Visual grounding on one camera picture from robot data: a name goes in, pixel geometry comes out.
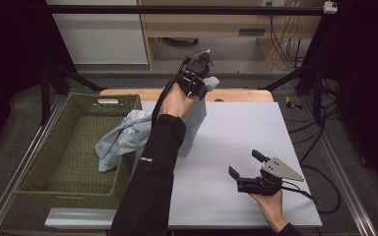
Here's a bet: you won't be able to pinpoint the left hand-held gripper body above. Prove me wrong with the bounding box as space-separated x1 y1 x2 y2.
176 48 217 101

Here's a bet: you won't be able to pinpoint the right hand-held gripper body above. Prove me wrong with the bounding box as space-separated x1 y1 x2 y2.
235 156 305 198

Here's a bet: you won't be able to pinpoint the light blue cloth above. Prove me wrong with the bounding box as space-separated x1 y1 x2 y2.
94 76 221 173

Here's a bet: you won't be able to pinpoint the green woven basket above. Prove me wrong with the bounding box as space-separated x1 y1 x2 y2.
14 92 143 210

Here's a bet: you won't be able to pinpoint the person's right hand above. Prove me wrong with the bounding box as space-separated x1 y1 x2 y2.
248 189 288 233

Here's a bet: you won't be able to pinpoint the person's left hand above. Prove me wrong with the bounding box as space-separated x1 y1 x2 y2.
157 82 201 121

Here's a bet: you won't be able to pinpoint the light grey table board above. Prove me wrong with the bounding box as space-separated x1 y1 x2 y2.
44 100 324 230

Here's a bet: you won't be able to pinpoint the wooden table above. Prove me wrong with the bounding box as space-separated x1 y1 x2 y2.
99 88 275 103

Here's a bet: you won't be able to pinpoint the wooden desk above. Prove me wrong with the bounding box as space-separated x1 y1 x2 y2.
137 0 323 71

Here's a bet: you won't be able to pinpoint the yellow and black tool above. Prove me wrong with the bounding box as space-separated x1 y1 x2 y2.
284 95 303 111

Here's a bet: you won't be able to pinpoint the black metal crossbar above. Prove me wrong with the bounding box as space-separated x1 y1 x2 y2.
44 4 327 17

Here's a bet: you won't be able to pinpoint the black stand legs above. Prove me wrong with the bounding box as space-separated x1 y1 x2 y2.
39 61 108 126
258 64 327 127

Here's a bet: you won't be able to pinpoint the white cabinet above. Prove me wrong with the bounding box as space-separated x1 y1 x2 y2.
45 0 150 65

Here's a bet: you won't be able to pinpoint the white plug adapter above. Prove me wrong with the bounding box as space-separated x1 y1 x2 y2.
322 1 339 15

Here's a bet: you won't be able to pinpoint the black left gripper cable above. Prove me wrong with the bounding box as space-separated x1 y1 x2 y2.
151 56 192 128

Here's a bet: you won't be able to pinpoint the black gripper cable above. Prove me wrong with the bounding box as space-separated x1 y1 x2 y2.
281 163 342 215
151 56 192 128

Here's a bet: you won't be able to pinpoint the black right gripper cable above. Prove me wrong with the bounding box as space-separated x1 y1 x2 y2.
281 163 342 215

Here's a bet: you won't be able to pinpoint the aluminium frame rail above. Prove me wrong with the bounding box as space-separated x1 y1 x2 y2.
0 93 68 236
298 97 378 236

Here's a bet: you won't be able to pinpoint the bundle of hanging cables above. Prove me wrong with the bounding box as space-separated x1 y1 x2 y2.
268 14 305 70

